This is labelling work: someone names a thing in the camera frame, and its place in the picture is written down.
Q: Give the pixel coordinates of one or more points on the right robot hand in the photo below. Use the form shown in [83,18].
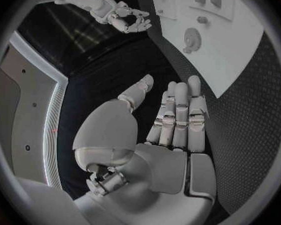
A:
[140,23]

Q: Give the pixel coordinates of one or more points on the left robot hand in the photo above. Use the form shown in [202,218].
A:
[159,168]

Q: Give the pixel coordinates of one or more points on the white task board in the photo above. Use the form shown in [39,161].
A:
[224,46]

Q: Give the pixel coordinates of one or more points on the gear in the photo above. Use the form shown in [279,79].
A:
[192,40]

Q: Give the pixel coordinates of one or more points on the short peg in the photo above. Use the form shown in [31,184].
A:
[202,19]

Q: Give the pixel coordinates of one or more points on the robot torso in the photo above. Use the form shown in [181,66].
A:
[30,105]

